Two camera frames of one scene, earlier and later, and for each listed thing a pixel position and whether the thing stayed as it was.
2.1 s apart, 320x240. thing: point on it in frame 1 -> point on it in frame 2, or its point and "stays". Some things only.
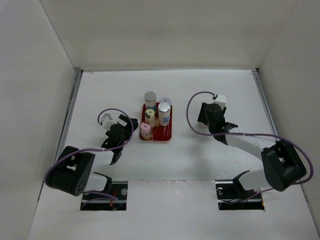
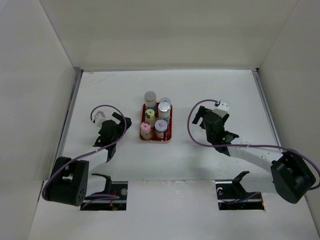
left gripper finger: x=126 y=120 -> x=121 y=118
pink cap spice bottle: x=145 y=130 stays
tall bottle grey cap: x=150 y=99 stays
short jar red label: x=166 y=99 stays
